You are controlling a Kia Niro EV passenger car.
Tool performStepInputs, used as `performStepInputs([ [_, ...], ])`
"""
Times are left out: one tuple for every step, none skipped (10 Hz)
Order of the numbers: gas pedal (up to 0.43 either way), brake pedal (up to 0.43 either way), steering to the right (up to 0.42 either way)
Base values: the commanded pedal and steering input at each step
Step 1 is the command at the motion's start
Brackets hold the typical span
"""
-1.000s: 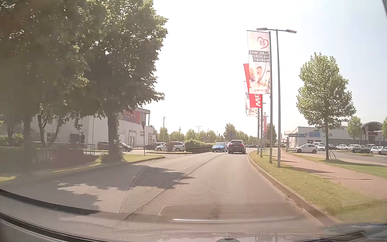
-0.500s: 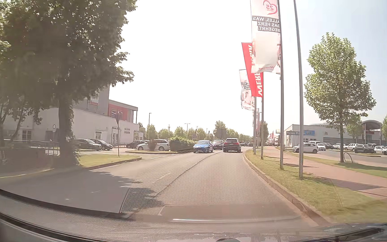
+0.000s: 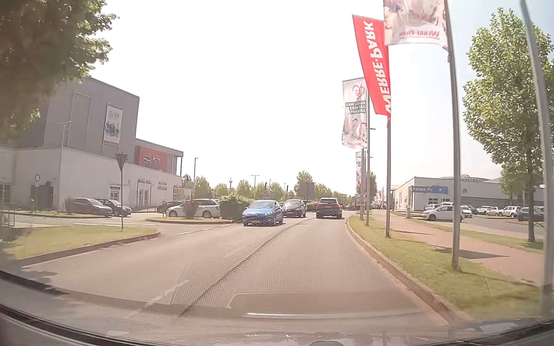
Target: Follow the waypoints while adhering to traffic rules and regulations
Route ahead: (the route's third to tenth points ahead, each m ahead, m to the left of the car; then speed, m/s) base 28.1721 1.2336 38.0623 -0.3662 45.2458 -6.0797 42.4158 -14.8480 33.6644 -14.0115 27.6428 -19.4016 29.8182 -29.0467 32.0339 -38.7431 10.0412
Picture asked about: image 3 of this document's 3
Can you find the grey and white building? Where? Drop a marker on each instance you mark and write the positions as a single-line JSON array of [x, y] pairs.
[[80, 168]]

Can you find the car's own bonnet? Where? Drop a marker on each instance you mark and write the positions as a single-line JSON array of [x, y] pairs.
[[277, 336]]

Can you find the dark grey car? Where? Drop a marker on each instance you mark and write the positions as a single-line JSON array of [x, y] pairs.
[[295, 208]]

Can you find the road markings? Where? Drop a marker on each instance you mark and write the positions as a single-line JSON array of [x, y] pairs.
[[160, 295]]

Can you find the large leafy tree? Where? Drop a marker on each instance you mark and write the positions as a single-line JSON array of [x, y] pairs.
[[22, 57]]

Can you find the grass verge with kerb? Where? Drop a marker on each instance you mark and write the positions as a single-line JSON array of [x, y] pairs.
[[70, 236]]

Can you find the triangular road sign on post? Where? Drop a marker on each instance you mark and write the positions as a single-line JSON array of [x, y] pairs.
[[121, 161]]

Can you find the blue direction sign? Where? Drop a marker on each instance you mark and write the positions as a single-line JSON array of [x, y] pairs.
[[429, 190]]

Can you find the reddish paved pavement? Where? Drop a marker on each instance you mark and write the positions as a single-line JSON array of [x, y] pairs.
[[498, 257]]

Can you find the grass strip by car park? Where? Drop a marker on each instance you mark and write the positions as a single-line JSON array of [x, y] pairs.
[[512, 240]]

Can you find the road sign seen from behind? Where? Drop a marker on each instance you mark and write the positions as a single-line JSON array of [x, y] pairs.
[[306, 190]]

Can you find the white estate car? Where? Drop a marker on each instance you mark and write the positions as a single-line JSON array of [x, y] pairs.
[[205, 208]]

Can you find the dark SUV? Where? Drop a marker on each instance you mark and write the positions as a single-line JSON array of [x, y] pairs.
[[329, 208]]

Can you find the kerbed traffic island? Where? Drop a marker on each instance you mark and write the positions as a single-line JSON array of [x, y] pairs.
[[185, 220]]

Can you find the tall tree in grass strip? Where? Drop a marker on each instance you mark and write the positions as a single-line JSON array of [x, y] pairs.
[[517, 105]]

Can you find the row of parked cars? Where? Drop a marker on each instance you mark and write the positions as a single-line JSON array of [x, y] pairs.
[[508, 211]]

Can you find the bare grey flagpole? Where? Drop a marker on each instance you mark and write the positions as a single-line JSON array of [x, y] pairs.
[[544, 144]]

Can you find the blue car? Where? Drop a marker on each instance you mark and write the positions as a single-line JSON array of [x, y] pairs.
[[262, 213]]

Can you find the car park asphalt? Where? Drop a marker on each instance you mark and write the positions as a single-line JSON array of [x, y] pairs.
[[503, 225]]

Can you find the white picture flag on pole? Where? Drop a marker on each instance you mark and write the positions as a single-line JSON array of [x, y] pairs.
[[355, 115]]

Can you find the dark parked car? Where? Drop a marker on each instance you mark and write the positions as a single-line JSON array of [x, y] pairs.
[[119, 207], [167, 206], [88, 206]]

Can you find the white flag on tall pole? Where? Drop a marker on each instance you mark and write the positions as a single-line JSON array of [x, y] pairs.
[[416, 21]]

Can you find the lamp post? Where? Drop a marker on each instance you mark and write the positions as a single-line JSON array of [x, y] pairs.
[[195, 168]]

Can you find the grass verge beside pavement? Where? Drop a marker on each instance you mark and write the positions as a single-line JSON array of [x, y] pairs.
[[431, 269]]

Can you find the low white building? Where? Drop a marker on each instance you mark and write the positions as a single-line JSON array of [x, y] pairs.
[[469, 192]]

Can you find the red flag on pole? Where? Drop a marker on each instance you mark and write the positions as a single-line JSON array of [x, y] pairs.
[[374, 62]]

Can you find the row of distant trees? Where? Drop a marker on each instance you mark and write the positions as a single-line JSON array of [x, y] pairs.
[[243, 188]]

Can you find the green bush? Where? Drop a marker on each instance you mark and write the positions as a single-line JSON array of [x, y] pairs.
[[233, 206]]

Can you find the grey asphalt road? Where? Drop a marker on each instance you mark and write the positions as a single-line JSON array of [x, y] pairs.
[[282, 259]]

